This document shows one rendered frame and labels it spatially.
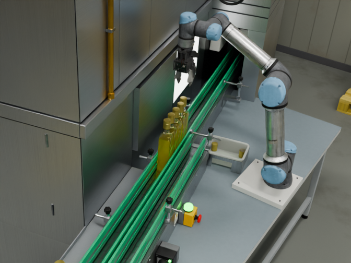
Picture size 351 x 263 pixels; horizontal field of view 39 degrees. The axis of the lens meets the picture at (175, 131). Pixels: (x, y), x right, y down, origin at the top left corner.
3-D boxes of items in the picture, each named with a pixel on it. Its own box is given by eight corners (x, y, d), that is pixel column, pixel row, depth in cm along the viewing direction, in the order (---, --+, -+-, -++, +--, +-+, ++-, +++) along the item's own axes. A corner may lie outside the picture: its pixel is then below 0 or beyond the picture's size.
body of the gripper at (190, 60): (172, 71, 236) (173, 47, 230) (179, 64, 243) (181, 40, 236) (187, 75, 234) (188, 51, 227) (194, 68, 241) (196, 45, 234)
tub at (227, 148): (210, 146, 288) (211, 134, 283) (248, 156, 282) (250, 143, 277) (201, 163, 274) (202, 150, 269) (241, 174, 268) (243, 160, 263)
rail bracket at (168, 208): (166, 218, 218) (168, 194, 211) (182, 223, 216) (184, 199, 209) (163, 224, 215) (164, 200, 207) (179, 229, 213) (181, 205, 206)
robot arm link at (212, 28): (226, 20, 225) (203, 14, 229) (217, 27, 217) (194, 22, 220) (224, 36, 230) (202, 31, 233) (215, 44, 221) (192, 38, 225)
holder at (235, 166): (201, 145, 289) (202, 133, 285) (247, 157, 282) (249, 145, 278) (191, 161, 275) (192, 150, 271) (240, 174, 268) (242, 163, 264)
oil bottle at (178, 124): (169, 151, 259) (172, 116, 247) (179, 154, 258) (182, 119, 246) (165, 157, 255) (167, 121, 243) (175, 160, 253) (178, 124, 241)
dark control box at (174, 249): (161, 254, 217) (162, 240, 212) (178, 260, 215) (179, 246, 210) (154, 267, 210) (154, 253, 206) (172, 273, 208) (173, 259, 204)
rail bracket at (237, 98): (220, 103, 325) (225, 71, 312) (246, 109, 320) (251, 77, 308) (219, 106, 321) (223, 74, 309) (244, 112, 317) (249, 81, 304)
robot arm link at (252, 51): (302, 72, 233) (222, 3, 234) (296, 81, 225) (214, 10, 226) (286, 88, 241) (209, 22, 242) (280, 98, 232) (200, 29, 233)
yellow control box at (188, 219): (182, 214, 239) (183, 202, 235) (197, 218, 237) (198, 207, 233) (177, 224, 233) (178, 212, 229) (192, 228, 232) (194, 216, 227)
